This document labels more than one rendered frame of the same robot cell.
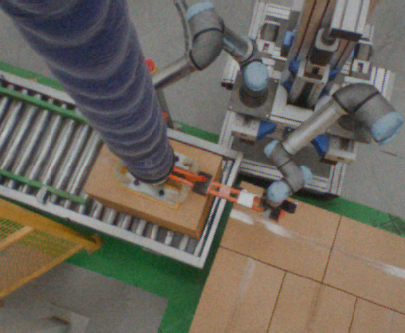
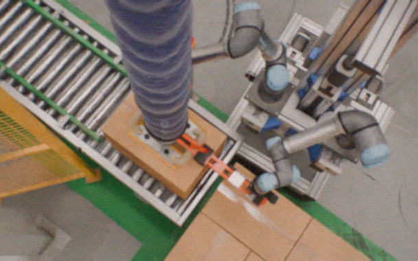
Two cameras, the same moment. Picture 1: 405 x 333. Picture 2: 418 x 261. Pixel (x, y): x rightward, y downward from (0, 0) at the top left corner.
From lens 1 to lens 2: 5 cm
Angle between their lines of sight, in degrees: 1
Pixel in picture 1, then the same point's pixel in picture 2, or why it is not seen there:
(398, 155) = (376, 180)
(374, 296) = not seen: outside the picture
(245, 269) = (216, 238)
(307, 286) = not seen: outside the picture
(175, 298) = (148, 244)
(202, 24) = (246, 21)
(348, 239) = (312, 239)
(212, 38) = (251, 34)
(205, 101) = (225, 83)
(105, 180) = (121, 126)
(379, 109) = (374, 139)
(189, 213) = (184, 176)
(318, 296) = not seen: outside the picture
